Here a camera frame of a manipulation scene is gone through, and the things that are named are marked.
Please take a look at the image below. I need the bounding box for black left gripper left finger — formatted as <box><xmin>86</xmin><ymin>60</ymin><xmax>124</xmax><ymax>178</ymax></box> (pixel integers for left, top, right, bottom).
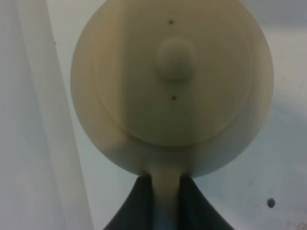
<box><xmin>105</xmin><ymin>176</ymin><xmax>154</xmax><ymax>230</ymax></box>

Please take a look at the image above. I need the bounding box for beige teapot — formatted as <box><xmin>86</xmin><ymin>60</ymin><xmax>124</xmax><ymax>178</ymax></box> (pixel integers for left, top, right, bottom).
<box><xmin>71</xmin><ymin>0</ymin><xmax>273</xmax><ymax>230</ymax></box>

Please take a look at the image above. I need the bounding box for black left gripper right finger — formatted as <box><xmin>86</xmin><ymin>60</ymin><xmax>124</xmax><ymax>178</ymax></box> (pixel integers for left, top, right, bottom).
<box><xmin>178</xmin><ymin>176</ymin><xmax>234</xmax><ymax>230</ymax></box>

